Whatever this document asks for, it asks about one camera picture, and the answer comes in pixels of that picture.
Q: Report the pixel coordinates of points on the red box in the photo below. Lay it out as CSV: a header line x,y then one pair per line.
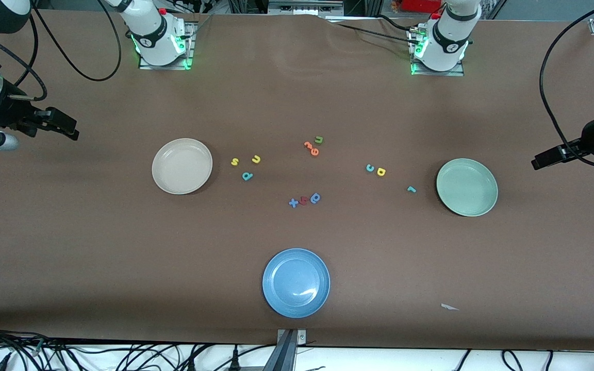
x,y
421,5

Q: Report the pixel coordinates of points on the grey metal stand bracket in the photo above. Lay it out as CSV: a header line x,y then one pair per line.
x,y
284,355

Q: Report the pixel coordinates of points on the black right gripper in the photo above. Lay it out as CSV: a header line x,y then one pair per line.
x,y
9,112

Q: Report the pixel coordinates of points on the beige plate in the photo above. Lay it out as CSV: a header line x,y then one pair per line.
x,y
182,166

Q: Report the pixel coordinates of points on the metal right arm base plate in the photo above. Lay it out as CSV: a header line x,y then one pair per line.
x,y
190,46

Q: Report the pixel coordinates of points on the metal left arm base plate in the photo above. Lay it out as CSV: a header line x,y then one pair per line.
x,y
431,73

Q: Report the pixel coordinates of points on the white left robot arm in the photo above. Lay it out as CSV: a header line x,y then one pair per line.
x,y
449,38

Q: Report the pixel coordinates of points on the teal letter p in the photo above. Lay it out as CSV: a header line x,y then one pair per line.
x,y
246,178

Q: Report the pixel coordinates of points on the blue plate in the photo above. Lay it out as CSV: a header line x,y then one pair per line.
x,y
296,283

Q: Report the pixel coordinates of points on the blue letter a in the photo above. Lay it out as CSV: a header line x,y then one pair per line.
x,y
315,199

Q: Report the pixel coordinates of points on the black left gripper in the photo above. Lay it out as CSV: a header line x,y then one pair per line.
x,y
592,137

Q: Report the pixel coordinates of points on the green plate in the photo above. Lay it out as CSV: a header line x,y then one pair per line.
x,y
467,187

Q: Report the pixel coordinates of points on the white paper scrap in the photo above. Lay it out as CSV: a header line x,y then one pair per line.
x,y
447,307

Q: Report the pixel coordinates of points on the aluminium frame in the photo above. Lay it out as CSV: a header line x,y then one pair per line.
x,y
302,7

